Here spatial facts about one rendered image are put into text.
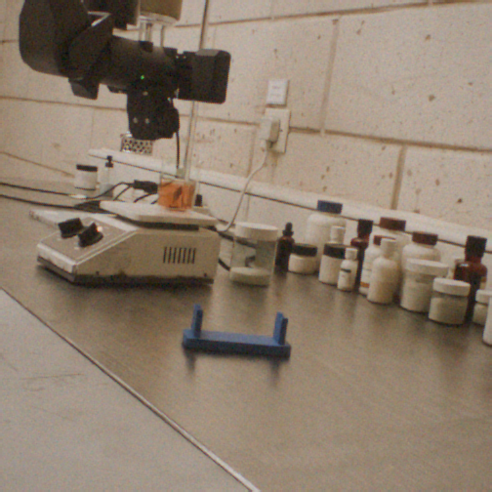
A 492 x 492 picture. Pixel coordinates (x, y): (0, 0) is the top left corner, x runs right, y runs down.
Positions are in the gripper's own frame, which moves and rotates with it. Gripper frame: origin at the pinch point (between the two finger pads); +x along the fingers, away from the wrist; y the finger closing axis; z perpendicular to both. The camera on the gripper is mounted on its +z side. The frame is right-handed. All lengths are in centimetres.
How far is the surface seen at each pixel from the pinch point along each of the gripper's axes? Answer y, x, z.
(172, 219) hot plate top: 3.5, -4.5, 17.6
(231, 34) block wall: -47, 64, -16
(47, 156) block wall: -154, 102, 21
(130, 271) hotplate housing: 2.3, -9.5, 24.3
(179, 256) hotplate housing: 4.4, -3.4, 22.2
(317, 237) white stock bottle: 3.7, 30.1, 20.4
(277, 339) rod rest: 29.1, -16.4, 24.8
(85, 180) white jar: -96, 69, 23
